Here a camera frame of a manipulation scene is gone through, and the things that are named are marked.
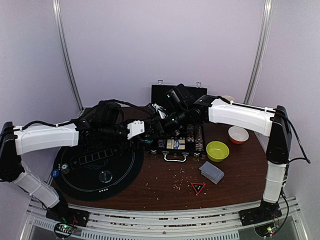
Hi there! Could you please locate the black poker chip case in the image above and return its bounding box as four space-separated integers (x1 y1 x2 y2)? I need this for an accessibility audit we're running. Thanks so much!
145 80 208 162

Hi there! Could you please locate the clear black round button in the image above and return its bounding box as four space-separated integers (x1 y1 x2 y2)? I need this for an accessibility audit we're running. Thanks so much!
98 170 113 184

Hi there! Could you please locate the grey card deck box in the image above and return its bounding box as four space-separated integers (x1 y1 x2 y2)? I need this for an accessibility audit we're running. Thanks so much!
199 161 225 185

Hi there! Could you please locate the blue small blind button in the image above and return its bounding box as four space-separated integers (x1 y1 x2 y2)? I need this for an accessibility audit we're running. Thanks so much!
50 169 60 178

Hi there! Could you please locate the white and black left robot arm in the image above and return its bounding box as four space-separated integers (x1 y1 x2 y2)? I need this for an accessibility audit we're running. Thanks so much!
0 99 147 224

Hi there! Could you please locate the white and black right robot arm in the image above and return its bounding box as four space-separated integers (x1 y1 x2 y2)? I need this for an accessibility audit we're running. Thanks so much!
151 84 297 226

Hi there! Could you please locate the blue texas holdem card deck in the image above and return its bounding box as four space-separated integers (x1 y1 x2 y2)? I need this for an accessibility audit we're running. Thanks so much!
174 139 186 150

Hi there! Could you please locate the right outer poker chip row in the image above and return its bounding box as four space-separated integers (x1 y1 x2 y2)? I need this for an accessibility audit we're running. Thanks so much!
195 125 204 152

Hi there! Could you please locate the cream card deck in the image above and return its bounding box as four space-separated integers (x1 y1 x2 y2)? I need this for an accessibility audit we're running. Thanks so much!
166 139 175 149

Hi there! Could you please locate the left inner poker chip row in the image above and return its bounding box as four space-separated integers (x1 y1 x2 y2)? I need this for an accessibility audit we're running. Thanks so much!
157 139 167 149

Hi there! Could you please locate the cream patterned mug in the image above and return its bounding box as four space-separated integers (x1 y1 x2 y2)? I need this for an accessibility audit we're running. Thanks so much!
222 95 236 102

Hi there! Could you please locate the yellow-green bowl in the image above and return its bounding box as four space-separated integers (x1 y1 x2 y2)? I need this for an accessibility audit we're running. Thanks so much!
206 141 230 163

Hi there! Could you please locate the round black poker mat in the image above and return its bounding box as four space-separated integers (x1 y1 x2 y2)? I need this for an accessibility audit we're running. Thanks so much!
52 142 144 202

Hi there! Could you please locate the white and orange bowl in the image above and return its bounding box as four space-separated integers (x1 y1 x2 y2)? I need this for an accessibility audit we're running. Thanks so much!
228 126 249 145

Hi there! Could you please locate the red and black triangle card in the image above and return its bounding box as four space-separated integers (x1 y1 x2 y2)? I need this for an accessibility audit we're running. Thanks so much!
191 182 206 196

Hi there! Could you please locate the left green circuit board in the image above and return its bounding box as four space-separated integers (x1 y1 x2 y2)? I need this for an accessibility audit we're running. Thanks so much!
53 222 77 238

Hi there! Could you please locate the green circuit board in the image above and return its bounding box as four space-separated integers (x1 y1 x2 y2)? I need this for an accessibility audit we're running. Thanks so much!
53 222 77 238
259 224 280 237

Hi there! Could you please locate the right green circuit board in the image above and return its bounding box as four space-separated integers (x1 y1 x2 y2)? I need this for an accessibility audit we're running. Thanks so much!
259 224 280 237

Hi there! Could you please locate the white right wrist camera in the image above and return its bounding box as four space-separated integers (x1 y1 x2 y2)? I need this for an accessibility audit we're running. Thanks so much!
151 103 168 119

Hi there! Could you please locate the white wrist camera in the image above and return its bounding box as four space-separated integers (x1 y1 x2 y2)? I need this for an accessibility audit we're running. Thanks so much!
151 103 168 119
127 120 145 140

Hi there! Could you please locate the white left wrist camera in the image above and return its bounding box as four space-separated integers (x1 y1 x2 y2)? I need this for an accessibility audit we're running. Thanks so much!
127 120 145 140

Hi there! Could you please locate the aluminium front rail base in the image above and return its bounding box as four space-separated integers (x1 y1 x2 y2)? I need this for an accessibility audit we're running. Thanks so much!
21 196 307 240

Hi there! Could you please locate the left aluminium frame post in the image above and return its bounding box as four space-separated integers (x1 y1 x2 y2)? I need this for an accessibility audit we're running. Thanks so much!
52 0 84 112

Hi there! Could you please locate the aluminium frame post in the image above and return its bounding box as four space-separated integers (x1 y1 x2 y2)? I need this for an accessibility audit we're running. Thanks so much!
52 0 84 112
243 0 274 105

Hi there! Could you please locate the right aluminium frame post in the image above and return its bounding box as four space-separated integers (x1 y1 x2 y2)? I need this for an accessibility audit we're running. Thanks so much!
243 0 274 105

